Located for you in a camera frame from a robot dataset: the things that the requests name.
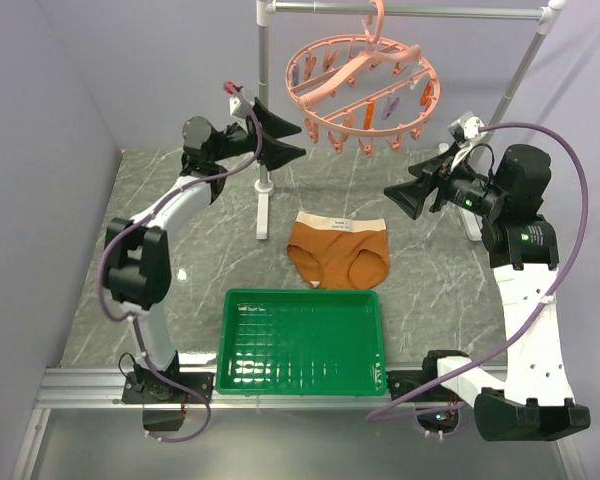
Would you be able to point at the pink round clip hanger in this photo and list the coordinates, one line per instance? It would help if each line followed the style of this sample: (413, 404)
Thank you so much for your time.
(330, 80)

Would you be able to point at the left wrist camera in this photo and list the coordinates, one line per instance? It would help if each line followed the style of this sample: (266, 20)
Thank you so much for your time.
(239, 98)

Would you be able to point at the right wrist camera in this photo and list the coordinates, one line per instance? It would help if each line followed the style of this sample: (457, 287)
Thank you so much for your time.
(466, 130)

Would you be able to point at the metal clothes rack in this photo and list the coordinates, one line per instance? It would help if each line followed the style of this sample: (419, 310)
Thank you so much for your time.
(545, 18)

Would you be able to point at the green plastic tray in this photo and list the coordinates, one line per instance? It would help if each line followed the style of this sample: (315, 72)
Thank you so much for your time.
(301, 342)

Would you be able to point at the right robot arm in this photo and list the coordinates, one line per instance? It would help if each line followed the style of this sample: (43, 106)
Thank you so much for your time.
(535, 402)

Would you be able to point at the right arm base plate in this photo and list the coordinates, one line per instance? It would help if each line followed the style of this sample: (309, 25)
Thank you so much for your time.
(441, 423)

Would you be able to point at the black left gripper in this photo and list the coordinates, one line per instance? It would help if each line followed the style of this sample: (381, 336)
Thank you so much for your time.
(274, 151)

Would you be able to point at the purple clothes peg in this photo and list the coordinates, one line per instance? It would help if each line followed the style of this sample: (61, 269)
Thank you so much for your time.
(390, 105)

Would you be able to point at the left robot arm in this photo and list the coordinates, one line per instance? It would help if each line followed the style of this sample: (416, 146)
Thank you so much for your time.
(136, 264)

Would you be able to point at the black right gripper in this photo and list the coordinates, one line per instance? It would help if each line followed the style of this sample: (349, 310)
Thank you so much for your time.
(439, 171)

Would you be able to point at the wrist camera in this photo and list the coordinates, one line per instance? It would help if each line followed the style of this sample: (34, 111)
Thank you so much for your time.
(239, 98)
(466, 130)

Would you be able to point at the orange underwear with cream waistband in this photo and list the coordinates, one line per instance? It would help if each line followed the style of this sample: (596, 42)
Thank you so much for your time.
(339, 253)

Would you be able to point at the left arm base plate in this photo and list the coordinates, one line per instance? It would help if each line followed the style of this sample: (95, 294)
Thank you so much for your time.
(163, 404)

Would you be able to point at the orange clothes peg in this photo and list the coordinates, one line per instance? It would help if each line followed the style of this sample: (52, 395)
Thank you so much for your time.
(369, 113)

